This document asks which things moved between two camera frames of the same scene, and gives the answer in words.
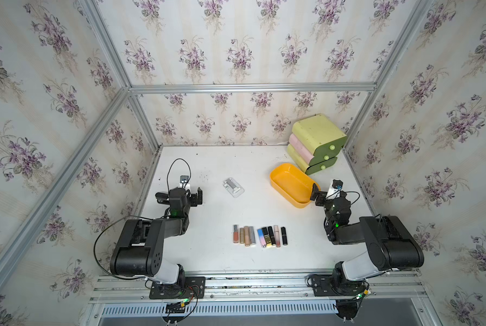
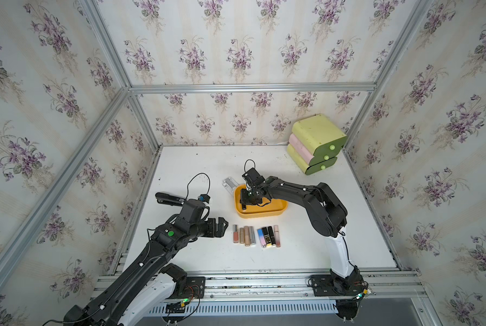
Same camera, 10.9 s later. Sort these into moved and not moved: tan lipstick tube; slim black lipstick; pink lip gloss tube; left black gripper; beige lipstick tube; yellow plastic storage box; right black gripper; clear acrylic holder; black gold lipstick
Moved: yellow plastic storage box; right black gripper; left black gripper
Not moved: pink lip gloss tube; clear acrylic holder; black gold lipstick; tan lipstick tube; slim black lipstick; beige lipstick tube
